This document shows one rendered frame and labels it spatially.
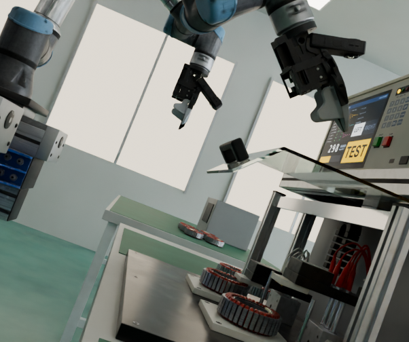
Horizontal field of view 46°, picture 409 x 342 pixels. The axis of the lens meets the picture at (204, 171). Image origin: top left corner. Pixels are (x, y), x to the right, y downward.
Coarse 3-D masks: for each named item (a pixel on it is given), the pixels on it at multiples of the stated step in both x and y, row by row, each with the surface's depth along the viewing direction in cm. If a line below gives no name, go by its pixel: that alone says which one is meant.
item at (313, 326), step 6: (312, 324) 87; (318, 324) 87; (306, 330) 88; (312, 330) 86; (318, 330) 84; (324, 330) 83; (306, 336) 88; (312, 336) 86; (318, 336) 83; (324, 336) 83; (330, 336) 83; (336, 336) 83; (342, 336) 85
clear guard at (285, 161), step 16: (256, 160) 66; (272, 160) 81; (288, 160) 74; (304, 160) 68; (304, 176) 85; (320, 176) 78; (336, 176) 71; (352, 176) 68; (336, 192) 89; (352, 192) 81; (368, 192) 74; (384, 192) 69; (384, 208) 86
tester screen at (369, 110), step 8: (384, 96) 98; (360, 104) 108; (368, 104) 104; (376, 104) 100; (384, 104) 96; (352, 112) 111; (360, 112) 106; (368, 112) 102; (376, 112) 98; (352, 120) 109; (360, 120) 105; (368, 120) 100; (336, 128) 116; (352, 128) 107; (328, 136) 120; (336, 136) 114; (344, 136) 109; (352, 136) 105; (360, 136) 101; (368, 136) 97; (328, 144) 118; (344, 144) 108
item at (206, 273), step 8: (208, 272) 106; (216, 272) 111; (224, 272) 113; (200, 280) 107; (208, 280) 105; (216, 280) 104; (224, 280) 103; (232, 280) 104; (216, 288) 103; (224, 288) 104; (232, 288) 103; (240, 288) 104; (248, 288) 106
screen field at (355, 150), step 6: (348, 144) 106; (354, 144) 103; (360, 144) 100; (366, 144) 97; (348, 150) 105; (354, 150) 101; (360, 150) 99; (366, 150) 96; (348, 156) 103; (354, 156) 100; (360, 156) 97; (342, 162) 105; (348, 162) 102
